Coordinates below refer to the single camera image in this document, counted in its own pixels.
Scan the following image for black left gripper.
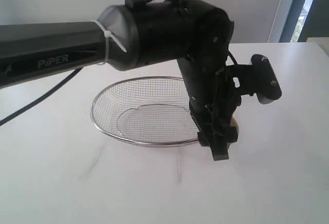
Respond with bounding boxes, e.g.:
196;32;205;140
177;58;241;161

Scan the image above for yellow lemon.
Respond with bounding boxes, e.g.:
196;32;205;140
228;117;239;144

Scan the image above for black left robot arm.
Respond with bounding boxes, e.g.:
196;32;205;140
1;0;241;160

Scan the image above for oval steel mesh basket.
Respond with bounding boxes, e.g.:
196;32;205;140
90;76;198;148

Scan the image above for white zip tie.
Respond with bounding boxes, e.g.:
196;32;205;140
92;20;128;66

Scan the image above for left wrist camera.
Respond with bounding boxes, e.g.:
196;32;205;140
228;54;282;104

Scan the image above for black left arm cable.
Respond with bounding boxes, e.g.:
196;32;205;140
0;68;82;127

